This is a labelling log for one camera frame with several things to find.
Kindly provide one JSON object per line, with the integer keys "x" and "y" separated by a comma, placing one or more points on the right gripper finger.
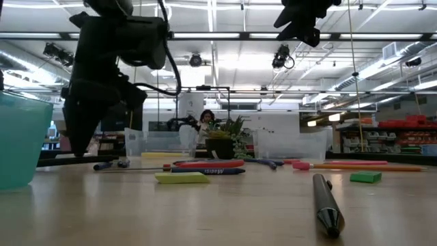
{"x": 307, "y": 32}
{"x": 288, "y": 18}

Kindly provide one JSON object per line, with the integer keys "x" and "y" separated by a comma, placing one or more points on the person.
{"x": 206, "y": 121}

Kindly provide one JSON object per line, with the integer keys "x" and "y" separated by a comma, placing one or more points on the black monitor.
{"x": 134, "y": 119}

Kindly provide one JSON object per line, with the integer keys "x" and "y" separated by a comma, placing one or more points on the black ceiling camera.
{"x": 281, "y": 56}
{"x": 413, "y": 61}
{"x": 54, "y": 51}
{"x": 195, "y": 60}

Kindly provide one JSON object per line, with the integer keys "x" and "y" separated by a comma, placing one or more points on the thick black click pen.
{"x": 326, "y": 205}

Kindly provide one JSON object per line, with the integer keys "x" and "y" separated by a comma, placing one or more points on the yellow eraser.
{"x": 182, "y": 178}

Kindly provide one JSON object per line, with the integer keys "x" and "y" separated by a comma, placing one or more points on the shelving with red bins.
{"x": 409, "y": 123}

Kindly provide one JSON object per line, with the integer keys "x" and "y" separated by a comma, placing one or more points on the white pillar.
{"x": 191, "y": 106}

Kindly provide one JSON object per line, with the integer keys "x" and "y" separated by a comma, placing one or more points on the pink eraser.
{"x": 291, "y": 161}

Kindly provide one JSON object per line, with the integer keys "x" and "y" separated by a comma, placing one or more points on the green eraser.
{"x": 365, "y": 177}

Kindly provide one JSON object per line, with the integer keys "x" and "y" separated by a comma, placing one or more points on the pink stapler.
{"x": 65, "y": 145}

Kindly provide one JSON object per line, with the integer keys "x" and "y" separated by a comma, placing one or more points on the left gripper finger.
{"x": 109, "y": 127}
{"x": 85, "y": 130}

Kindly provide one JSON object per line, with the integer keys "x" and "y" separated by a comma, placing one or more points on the yellow crayon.
{"x": 160, "y": 154}

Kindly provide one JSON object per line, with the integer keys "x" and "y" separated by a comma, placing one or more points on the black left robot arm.
{"x": 136, "y": 41}

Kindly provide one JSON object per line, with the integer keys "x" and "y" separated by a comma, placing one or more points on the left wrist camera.
{"x": 134, "y": 97}

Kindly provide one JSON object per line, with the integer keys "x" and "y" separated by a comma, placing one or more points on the clear plastic bin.
{"x": 157, "y": 143}
{"x": 290, "y": 143}

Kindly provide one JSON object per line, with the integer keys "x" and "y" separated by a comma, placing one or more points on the orange pencil with pink eraser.
{"x": 358, "y": 167}

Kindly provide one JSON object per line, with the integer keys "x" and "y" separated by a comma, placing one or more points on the potted succulent plant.
{"x": 222, "y": 147}

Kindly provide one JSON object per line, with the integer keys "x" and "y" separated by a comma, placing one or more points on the teal plastic bin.
{"x": 20, "y": 143}

